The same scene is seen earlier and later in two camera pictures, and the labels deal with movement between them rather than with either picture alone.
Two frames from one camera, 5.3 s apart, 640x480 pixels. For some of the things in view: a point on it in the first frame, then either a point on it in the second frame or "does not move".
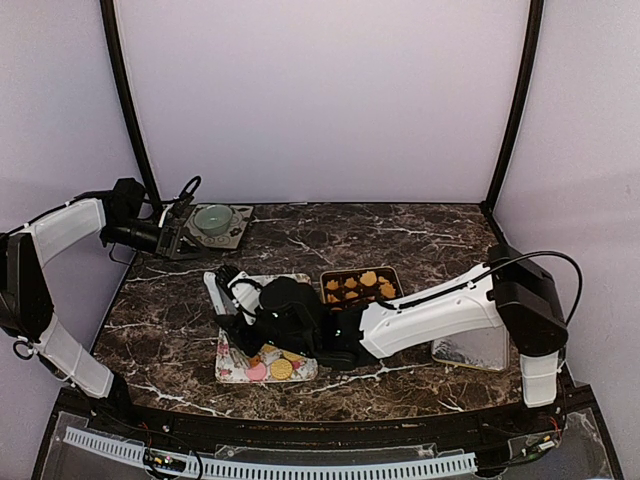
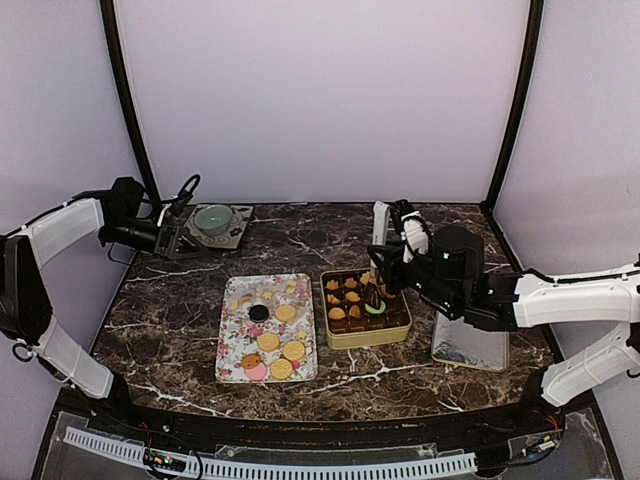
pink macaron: [256, 373] does not move
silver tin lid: [488, 349] does not move
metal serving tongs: [222, 299] → [381, 223]
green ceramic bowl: [213, 220] does not move
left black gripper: [169, 241] does not move
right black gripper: [234, 327] → [390, 271]
